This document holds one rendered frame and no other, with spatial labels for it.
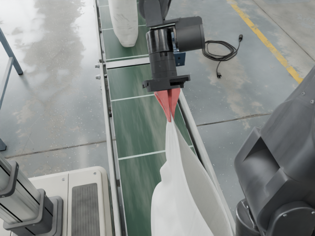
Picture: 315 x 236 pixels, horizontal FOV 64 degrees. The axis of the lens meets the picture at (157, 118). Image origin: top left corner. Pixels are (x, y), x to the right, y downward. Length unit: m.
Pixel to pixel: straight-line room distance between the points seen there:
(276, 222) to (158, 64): 0.41
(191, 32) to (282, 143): 0.38
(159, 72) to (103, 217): 0.90
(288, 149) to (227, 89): 2.04
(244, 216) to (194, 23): 0.40
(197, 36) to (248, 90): 1.76
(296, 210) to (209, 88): 2.02
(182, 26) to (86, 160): 1.36
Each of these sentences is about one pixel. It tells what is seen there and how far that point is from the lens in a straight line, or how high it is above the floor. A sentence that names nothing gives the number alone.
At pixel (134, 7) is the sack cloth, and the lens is 1.89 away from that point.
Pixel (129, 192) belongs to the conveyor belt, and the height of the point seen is 0.38.
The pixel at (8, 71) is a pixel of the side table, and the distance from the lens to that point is 2.35.
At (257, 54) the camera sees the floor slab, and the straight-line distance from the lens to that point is 2.74.
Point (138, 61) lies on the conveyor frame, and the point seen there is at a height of 0.38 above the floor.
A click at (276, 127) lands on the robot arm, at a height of 1.30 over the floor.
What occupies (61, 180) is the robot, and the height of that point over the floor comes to 0.26.
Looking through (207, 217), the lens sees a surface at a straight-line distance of 0.58.
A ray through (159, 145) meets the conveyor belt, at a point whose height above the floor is 0.38.
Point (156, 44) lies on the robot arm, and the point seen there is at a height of 1.16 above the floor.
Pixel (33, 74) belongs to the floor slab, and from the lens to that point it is 2.57.
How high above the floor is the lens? 1.47
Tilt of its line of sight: 49 degrees down
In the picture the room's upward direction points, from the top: straight up
